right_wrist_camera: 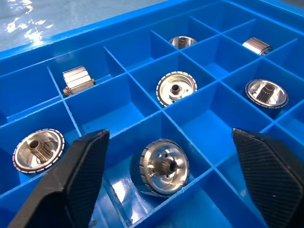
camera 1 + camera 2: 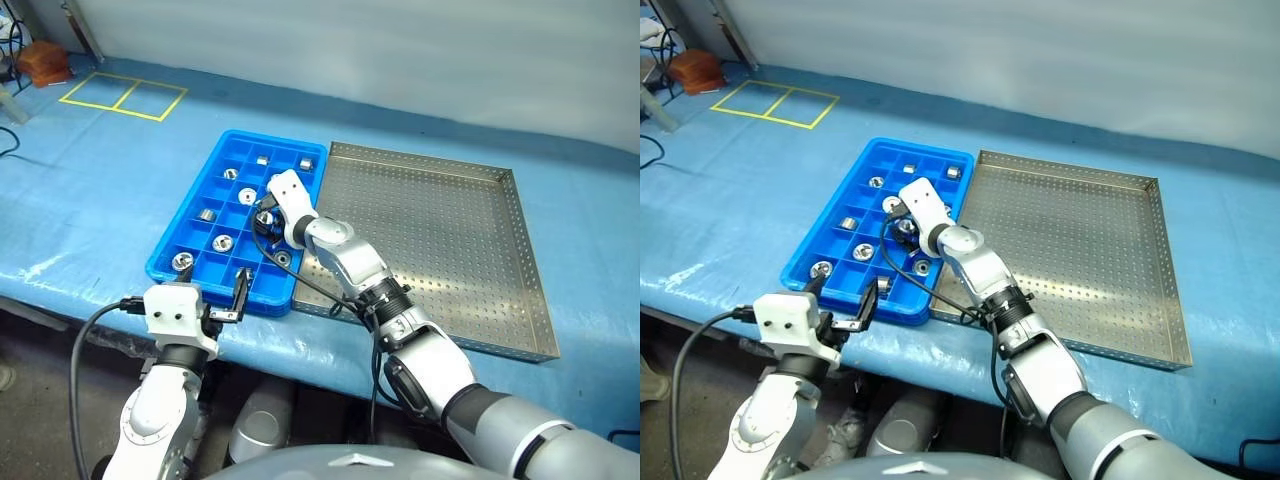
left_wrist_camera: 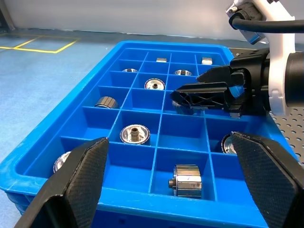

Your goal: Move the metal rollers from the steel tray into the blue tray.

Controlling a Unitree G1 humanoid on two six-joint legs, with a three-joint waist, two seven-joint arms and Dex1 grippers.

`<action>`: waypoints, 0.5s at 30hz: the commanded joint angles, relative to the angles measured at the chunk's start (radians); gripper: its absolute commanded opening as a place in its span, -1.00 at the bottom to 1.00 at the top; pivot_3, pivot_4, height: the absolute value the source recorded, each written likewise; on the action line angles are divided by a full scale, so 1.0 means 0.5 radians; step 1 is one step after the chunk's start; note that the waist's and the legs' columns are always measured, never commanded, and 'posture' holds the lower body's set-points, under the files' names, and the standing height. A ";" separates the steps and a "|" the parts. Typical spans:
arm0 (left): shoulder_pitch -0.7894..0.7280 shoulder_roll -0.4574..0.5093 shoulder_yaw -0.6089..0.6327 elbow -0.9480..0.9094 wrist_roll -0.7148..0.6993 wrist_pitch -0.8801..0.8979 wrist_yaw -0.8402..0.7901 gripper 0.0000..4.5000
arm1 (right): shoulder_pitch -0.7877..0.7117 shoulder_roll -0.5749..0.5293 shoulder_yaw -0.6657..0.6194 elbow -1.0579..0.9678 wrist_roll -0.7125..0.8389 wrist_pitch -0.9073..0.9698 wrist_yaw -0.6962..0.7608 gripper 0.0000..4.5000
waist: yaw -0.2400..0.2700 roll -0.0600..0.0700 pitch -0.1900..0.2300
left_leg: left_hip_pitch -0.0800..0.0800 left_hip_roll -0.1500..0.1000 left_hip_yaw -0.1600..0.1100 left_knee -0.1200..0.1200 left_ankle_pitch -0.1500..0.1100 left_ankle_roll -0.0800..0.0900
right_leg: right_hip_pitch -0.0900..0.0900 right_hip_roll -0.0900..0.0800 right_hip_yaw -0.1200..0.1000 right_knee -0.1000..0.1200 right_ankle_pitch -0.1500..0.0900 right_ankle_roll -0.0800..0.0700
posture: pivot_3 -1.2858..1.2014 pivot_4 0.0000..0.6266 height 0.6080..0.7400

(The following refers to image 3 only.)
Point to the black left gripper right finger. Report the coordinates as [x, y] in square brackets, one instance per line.
[273, 180]

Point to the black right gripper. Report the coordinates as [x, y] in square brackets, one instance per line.
[257, 71]

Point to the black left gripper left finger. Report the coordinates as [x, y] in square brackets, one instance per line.
[71, 185]

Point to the metal nut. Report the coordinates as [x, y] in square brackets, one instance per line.
[106, 102]

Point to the blue compartment tray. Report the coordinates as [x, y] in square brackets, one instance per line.
[142, 209]

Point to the perforated metal tray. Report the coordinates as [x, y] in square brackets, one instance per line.
[289, 126]

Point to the yellow tape square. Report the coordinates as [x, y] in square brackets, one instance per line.
[64, 46]

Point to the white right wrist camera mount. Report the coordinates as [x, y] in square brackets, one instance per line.
[281, 47]

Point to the grey backdrop frame post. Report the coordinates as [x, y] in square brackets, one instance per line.
[6, 14]

